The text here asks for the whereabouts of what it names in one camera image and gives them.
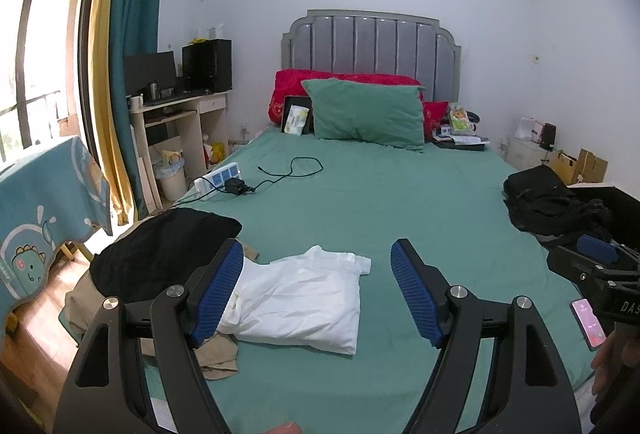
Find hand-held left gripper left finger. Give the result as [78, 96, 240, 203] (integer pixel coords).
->
[52, 238, 245, 434]

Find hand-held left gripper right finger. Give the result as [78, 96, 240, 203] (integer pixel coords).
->
[391, 239, 583, 434]

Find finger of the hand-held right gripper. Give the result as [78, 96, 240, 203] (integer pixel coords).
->
[577, 235, 640, 266]
[547, 245, 608, 288]

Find white shirt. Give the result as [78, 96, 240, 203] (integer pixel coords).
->
[218, 245, 372, 356]

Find person's right hand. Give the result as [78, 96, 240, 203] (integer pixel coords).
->
[590, 330, 632, 415]

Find smartphone with pink screen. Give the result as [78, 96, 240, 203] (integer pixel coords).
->
[570, 298, 608, 351]

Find black backpack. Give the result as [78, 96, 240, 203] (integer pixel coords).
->
[502, 165, 614, 246]

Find black garment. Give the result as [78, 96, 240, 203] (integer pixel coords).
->
[90, 207, 243, 305]

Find khaki pants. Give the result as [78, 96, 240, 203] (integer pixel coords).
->
[64, 239, 261, 381]

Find cardboard box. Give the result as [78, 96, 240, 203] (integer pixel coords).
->
[575, 148, 610, 185]

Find brown paper bag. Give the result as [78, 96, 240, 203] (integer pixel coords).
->
[550, 149, 581, 185]

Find green bed sheet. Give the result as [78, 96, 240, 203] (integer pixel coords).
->
[142, 124, 601, 434]

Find white power strip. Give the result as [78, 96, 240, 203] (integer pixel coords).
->
[194, 164, 242, 196]

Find white trash bin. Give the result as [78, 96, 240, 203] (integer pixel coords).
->
[155, 161, 187, 203]

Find white nightstand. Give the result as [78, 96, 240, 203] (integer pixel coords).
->
[505, 134, 556, 171]

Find white pink box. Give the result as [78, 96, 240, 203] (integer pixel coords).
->
[517, 117, 546, 143]

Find stack of papers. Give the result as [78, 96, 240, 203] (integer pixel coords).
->
[431, 133, 491, 151]

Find small red pillow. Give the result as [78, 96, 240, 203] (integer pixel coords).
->
[421, 102, 449, 140]

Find green snack packet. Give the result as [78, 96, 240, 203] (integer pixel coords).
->
[447, 103, 476, 135]

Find green pillow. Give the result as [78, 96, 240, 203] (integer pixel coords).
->
[301, 79, 427, 151]

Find beige computer desk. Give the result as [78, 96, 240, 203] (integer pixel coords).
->
[129, 90, 231, 216]

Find wet wipes pack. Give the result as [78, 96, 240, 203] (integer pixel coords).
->
[285, 106, 312, 135]

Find black tablet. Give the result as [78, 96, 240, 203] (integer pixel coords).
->
[281, 95, 315, 135]

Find teal dinosaur blanket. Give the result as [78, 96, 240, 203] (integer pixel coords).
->
[0, 134, 115, 316]

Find large red pillow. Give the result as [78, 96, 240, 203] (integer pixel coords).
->
[268, 69, 423, 125]

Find black computer tower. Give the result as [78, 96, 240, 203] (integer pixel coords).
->
[182, 39, 233, 94]

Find black monitor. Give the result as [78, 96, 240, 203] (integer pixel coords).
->
[123, 51, 178, 98]

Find grey padded headboard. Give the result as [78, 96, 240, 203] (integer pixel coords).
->
[281, 9, 462, 108]

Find yellow curtain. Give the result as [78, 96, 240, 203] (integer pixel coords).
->
[89, 0, 137, 226]

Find balcony window door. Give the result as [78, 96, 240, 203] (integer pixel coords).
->
[0, 0, 101, 165]

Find black cable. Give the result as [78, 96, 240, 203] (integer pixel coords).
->
[242, 157, 324, 193]

